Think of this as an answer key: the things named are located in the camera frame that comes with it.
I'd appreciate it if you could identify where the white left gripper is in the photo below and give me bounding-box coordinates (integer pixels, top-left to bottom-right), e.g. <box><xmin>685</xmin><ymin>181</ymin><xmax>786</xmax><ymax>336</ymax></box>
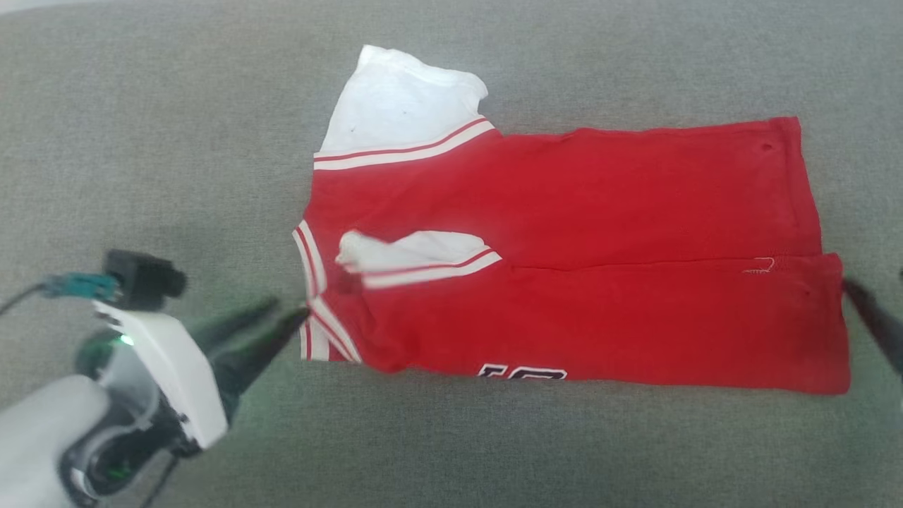
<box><xmin>59</xmin><ymin>296</ymin><xmax>312</xmax><ymax>498</ymax></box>

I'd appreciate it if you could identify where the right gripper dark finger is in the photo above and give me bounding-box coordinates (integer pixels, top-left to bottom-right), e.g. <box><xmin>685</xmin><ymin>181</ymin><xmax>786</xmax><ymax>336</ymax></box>
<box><xmin>842</xmin><ymin>277</ymin><xmax>903</xmax><ymax>379</ymax></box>

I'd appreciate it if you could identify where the red white baseball jersey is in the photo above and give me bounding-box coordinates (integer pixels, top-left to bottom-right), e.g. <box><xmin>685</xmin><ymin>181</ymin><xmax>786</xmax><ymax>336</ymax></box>
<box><xmin>292</xmin><ymin>44</ymin><xmax>852</xmax><ymax>395</ymax></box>

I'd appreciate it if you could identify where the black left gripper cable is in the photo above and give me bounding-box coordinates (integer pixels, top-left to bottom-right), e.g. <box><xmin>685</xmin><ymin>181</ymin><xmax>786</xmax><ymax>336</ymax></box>
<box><xmin>140</xmin><ymin>453</ymin><xmax>180</xmax><ymax>508</ymax></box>

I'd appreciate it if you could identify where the teal left camera connector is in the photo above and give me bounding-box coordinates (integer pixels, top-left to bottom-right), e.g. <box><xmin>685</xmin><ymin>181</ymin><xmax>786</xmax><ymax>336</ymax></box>
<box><xmin>40</xmin><ymin>273</ymin><xmax>121</xmax><ymax>302</ymax></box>

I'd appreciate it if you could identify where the thin black left camera cable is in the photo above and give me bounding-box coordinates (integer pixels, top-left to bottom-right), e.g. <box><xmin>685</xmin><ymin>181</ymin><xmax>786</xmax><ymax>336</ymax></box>
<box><xmin>0</xmin><ymin>282</ymin><xmax>47</xmax><ymax>316</ymax></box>

